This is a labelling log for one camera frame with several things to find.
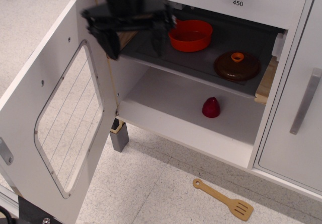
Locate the grey cabinet leg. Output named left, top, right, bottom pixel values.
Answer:
left=110, top=123, right=129, bottom=152

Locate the red toy strawberry half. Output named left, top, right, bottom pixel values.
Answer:
left=202, top=97, right=220, bottom=118

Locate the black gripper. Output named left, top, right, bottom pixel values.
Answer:
left=80, top=0, right=176, bottom=60

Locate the orange toy saucepan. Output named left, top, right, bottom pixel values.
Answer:
left=168, top=20, right=213, bottom=52

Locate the white oven door with window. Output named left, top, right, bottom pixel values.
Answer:
left=1, top=0, right=116, bottom=223

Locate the white right cabinet door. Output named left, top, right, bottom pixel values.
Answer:
left=255, top=0, right=321, bottom=194

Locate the black base cable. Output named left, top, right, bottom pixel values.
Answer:
left=0, top=205, right=12, bottom=221

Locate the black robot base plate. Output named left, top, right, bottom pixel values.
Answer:
left=18, top=196, right=61, bottom=224

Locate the wooden slotted spatula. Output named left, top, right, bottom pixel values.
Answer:
left=193, top=178, right=254, bottom=221

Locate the silver cabinet door handle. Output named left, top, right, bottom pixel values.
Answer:
left=290, top=67, right=321, bottom=135

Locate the brown pot lid orange knob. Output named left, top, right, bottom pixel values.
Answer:
left=214, top=51, right=261, bottom=82

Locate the white toy kitchen cabinet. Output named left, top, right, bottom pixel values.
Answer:
left=110, top=0, right=321, bottom=200

